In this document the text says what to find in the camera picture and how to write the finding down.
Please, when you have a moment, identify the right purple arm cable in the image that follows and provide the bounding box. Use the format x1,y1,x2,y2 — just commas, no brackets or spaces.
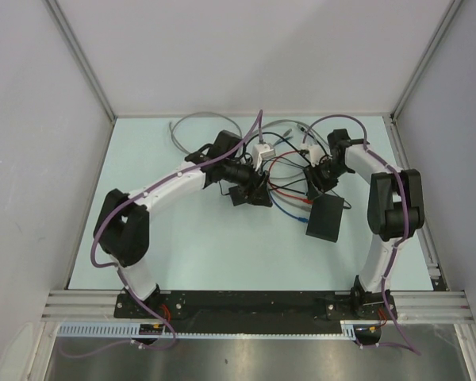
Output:
301,114,421,356

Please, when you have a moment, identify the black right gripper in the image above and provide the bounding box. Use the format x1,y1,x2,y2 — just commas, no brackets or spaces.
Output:
303,159,351,201

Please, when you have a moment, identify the aluminium front frame rail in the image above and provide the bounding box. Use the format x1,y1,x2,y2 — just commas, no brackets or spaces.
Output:
41,290,474,325

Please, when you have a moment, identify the black ethernet cable teal plug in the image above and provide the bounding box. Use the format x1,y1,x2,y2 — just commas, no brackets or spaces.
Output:
261,152,352,210

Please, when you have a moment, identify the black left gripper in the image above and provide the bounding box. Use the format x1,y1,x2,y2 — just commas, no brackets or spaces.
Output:
222,155,272,207

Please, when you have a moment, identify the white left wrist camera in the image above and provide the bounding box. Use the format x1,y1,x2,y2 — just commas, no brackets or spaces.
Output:
251,143,276,171

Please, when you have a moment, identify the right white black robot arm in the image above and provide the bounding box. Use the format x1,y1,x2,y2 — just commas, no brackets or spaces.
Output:
301,129,425,319

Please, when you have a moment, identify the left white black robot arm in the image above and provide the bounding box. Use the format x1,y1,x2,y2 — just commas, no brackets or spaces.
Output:
90,130,275,318

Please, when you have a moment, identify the left aluminium corner post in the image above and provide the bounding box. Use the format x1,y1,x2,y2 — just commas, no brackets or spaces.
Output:
43,0,117,122

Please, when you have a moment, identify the white slotted cable duct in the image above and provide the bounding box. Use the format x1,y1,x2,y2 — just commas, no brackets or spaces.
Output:
57,322,355,340

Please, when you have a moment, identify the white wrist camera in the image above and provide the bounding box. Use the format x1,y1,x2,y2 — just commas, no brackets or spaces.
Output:
251,143,276,171
299,143,328,167

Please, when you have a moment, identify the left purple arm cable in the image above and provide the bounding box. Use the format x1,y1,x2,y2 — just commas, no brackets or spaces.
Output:
58,109,265,357

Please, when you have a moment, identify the black Mercury network switch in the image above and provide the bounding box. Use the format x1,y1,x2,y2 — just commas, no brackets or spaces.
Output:
305,194,344,243

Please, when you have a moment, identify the long grey ethernet cable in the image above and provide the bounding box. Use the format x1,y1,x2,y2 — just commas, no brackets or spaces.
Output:
169,112,330,179

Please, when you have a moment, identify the blue ethernet cable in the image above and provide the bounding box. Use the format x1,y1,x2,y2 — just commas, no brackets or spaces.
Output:
268,134,310,226

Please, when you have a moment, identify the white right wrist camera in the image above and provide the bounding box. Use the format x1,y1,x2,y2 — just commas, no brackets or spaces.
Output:
299,143,328,167

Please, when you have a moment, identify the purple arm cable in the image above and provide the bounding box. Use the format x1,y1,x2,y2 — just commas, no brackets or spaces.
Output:
301,114,421,356
58,109,265,357

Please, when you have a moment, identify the red ethernet cable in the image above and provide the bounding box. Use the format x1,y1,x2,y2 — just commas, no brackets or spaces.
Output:
267,149,314,206

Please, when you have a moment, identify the small black adapter box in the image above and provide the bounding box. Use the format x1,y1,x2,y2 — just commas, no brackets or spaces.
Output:
228,186,248,206

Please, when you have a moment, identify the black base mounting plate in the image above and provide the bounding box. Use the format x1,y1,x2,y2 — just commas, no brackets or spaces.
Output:
113,290,397,331

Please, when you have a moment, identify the aluminium corner post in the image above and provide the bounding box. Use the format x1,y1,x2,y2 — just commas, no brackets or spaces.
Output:
390,0,473,120
43,0,117,122

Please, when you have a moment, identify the right aluminium corner post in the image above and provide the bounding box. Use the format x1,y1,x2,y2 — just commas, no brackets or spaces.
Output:
390,0,473,120

